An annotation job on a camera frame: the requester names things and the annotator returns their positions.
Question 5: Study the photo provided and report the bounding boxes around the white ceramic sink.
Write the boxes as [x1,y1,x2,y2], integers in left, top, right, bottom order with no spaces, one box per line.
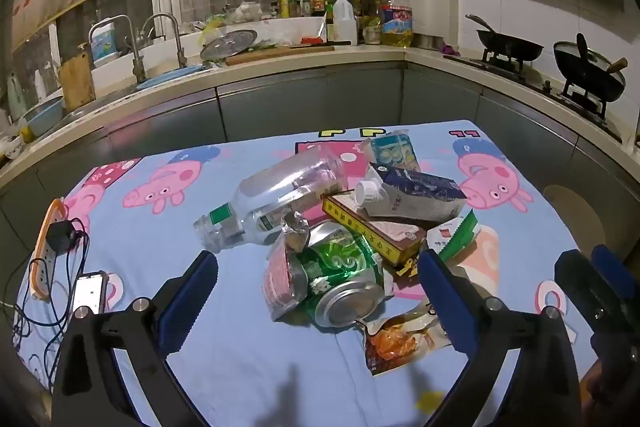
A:
[95,18,328,78]

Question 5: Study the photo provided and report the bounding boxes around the black pan with glass lid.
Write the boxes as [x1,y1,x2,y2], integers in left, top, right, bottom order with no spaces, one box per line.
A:
[552,33,628,102]

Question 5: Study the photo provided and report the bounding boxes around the crushed green drink can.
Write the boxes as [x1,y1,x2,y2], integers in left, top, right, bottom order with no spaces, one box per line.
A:
[291,221,386,330]

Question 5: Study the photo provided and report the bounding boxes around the clear plastic bottle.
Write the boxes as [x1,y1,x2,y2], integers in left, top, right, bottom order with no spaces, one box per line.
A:
[194,142,349,254]

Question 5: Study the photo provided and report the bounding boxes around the metal faucet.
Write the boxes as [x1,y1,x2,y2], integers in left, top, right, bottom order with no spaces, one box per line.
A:
[90,14,148,85]
[141,13,188,68]

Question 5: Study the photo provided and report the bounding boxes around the gas stove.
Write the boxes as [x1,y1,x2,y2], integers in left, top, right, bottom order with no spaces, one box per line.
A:
[445,52,626,142]

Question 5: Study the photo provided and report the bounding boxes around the white container with blue label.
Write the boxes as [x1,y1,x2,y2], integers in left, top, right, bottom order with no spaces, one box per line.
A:
[89,21,117,68]

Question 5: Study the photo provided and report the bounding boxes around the orange and white power strip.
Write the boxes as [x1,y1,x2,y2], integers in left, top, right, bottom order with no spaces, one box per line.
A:
[31,198,66,303]

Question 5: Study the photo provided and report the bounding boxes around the white and green snack packet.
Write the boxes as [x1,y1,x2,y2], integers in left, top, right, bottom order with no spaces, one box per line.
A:
[425,209,483,265]

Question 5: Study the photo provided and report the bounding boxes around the black handled knife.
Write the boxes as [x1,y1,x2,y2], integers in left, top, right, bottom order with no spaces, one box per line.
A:
[290,39,352,49]

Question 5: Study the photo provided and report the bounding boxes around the yellow and red cardboard box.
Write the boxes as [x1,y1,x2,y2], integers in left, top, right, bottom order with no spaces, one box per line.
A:
[322,192,427,268]

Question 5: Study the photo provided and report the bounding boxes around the upright wooden cutting board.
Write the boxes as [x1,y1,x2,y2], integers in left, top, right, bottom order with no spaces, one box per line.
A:
[59,52,96,112]

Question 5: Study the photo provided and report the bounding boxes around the black wok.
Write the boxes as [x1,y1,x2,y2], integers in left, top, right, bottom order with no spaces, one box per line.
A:
[465,13,545,62]

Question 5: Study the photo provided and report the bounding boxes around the yellow cooking oil bottle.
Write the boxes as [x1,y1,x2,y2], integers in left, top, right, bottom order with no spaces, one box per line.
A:
[378,0,415,48]

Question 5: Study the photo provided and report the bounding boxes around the white plastic jug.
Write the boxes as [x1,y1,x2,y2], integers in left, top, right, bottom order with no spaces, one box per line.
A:
[332,0,359,46]

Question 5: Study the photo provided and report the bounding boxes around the blue plastic basin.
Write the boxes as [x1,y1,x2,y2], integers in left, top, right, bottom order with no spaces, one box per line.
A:
[22,97,66,138]

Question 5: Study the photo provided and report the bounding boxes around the black cable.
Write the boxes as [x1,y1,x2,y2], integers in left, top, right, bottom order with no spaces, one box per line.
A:
[11,217,92,385]

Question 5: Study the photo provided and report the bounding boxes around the wooden chair back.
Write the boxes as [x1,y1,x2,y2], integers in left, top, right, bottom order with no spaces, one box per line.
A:
[542,184,603,253]

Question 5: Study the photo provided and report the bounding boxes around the dark blue milk carton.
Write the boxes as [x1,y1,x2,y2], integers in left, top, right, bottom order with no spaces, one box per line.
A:
[354,162,468,223]

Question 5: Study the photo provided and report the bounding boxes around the black charger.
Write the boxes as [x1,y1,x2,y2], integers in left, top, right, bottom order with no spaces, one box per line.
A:
[47,221,74,256]

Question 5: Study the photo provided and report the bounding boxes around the kitchen counter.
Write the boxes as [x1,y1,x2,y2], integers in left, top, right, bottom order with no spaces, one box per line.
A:
[0,43,640,308]

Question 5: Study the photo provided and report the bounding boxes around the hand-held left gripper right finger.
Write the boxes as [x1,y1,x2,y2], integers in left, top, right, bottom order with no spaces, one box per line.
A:
[417,249,584,427]

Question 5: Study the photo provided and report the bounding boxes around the blue tray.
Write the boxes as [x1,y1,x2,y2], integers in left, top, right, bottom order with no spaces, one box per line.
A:
[136,66,211,88]

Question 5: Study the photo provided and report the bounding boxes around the flat wooden cutting board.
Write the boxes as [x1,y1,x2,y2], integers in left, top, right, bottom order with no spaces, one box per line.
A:
[225,44,336,66]

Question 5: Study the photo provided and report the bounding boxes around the yellow snack packet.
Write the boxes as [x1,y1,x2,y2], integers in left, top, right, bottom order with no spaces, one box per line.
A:
[362,299,453,376]

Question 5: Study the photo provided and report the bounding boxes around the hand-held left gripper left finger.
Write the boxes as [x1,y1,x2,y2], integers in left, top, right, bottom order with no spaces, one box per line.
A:
[51,250,219,427]

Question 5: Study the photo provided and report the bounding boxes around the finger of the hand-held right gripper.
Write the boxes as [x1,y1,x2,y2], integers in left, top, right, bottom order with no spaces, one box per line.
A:
[554,250,621,339]
[591,245,640,323]

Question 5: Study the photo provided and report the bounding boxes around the glass pot lid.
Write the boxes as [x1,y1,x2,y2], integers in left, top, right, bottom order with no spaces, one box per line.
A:
[200,29,258,62]

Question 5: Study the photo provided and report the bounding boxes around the smartphone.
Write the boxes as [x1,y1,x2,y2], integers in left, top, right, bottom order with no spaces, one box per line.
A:
[72,271,109,315]

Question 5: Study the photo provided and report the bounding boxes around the red foil snack wrapper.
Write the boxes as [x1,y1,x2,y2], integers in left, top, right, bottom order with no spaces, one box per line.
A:
[262,211,313,322]

